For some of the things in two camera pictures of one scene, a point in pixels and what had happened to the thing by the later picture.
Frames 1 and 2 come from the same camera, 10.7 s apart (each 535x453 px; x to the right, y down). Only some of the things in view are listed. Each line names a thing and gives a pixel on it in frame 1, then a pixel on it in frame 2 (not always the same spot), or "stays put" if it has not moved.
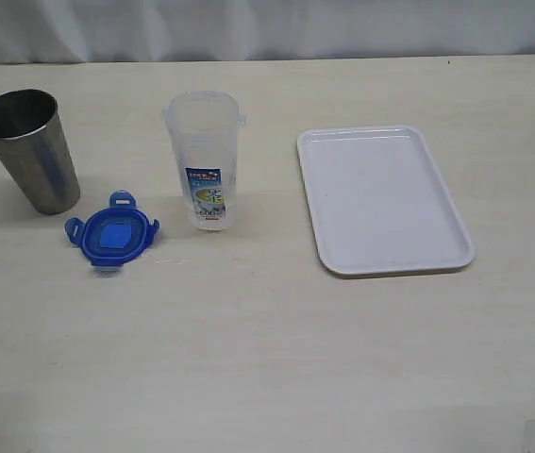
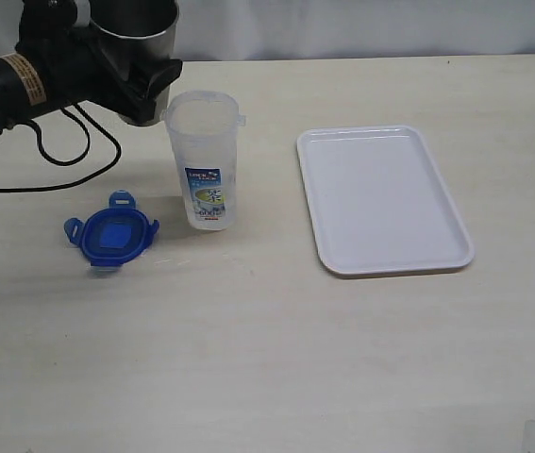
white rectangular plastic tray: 379,203 stays put
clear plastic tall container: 205,129 stays put
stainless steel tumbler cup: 24,126 to 138,35
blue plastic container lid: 114,237 stays put
